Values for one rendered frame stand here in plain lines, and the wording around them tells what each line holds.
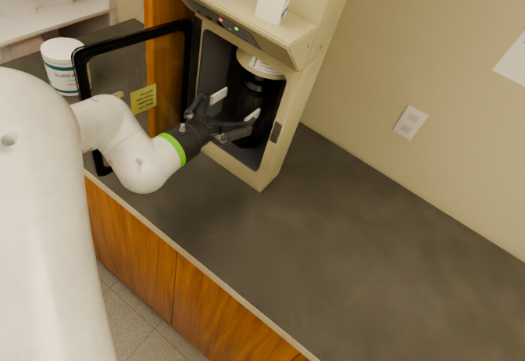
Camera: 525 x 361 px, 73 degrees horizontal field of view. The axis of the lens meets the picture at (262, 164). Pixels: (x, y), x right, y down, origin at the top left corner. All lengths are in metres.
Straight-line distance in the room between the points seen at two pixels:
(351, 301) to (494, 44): 0.77
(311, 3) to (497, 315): 1.01
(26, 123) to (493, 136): 1.16
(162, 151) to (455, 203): 1.02
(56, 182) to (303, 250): 0.83
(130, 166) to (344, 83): 0.80
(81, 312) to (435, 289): 1.03
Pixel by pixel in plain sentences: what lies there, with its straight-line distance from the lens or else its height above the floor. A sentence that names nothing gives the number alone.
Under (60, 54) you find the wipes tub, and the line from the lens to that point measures 1.35.
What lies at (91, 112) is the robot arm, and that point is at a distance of 0.73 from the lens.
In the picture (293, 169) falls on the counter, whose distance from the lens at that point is 1.23.
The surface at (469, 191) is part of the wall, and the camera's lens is 1.38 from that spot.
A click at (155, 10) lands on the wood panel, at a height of 1.40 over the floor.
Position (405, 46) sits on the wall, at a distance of 1.19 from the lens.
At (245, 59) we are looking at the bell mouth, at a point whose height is 1.33.
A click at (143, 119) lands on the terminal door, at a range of 1.02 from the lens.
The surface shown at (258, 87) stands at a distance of 0.99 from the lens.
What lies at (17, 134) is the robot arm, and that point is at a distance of 0.33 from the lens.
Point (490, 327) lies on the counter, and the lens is 1.27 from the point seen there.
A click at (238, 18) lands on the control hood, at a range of 0.73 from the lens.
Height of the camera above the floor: 1.83
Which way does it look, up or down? 47 degrees down
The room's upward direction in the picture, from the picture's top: 18 degrees clockwise
